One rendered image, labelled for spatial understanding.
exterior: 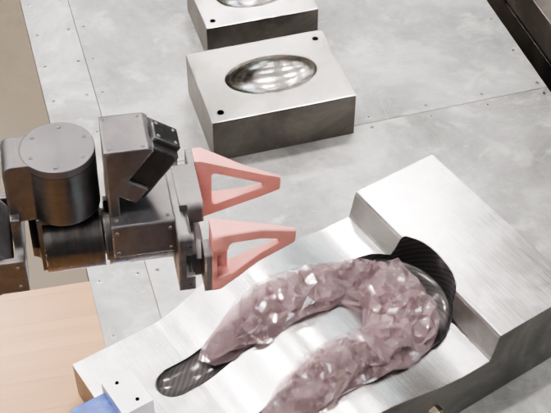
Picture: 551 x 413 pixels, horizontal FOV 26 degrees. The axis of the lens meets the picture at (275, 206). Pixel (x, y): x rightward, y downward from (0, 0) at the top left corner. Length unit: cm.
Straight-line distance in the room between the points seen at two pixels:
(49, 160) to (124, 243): 10
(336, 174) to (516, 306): 38
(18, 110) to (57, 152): 205
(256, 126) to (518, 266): 43
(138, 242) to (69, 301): 52
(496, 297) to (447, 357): 9
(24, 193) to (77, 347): 52
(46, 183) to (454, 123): 88
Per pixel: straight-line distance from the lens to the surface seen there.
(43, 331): 145
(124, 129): 92
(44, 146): 93
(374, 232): 141
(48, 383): 140
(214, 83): 163
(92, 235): 96
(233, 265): 98
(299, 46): 169
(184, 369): 133
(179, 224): 95
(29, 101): 299
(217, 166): 100
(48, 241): 96
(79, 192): 92
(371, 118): 168
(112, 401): 128
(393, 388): 126
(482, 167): 163
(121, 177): 92
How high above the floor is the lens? 192
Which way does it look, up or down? 46 degrees down
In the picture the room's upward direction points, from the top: straight up
